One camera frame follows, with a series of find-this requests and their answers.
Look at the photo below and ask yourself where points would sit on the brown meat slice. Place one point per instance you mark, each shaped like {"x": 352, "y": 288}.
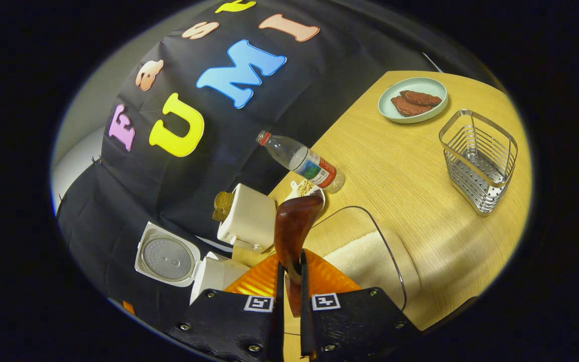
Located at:
{"x": 422, "y": 97}
{"x": 410, "y": 107}

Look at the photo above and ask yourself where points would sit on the pale green plate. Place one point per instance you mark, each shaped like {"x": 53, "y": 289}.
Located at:
{"x": 420, "y": 84}

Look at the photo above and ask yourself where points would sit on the brown bread slice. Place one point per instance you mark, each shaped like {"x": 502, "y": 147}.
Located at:
{"x": 223, "y": 205}

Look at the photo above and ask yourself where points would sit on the clear plastic water bottle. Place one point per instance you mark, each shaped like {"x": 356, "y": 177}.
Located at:
{"x": 299, "y": 161}

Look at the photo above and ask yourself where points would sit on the yellow soybeans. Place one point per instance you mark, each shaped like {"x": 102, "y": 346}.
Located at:
{"x": 304, "y": 188}

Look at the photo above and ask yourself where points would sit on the clear plastic box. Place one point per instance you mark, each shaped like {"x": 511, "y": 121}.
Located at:
{"x": 390, "y": 241}

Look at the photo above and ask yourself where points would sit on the brown wooden spoon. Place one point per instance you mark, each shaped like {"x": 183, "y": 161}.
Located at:
{"x": 292, "y": 226}

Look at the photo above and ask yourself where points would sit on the white rice cooker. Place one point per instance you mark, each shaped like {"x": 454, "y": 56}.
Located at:
{"x": 169, "y": 259}

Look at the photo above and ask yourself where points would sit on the white divided dish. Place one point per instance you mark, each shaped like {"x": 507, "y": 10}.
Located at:
{"x": 292, "y": 193}

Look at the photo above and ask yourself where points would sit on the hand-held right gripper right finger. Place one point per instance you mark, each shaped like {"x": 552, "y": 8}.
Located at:
{"x": 355, "y": 322}

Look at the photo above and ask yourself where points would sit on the black backdrop cloth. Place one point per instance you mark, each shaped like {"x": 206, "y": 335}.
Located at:
{"x": 219, "y": 151}

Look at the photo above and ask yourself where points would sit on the white toaster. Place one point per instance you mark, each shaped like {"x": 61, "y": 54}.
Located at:
{"x": 249, "y": 216}

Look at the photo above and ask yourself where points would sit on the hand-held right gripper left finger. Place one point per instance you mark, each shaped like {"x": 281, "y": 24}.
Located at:
{"x": 219, "y": 322}

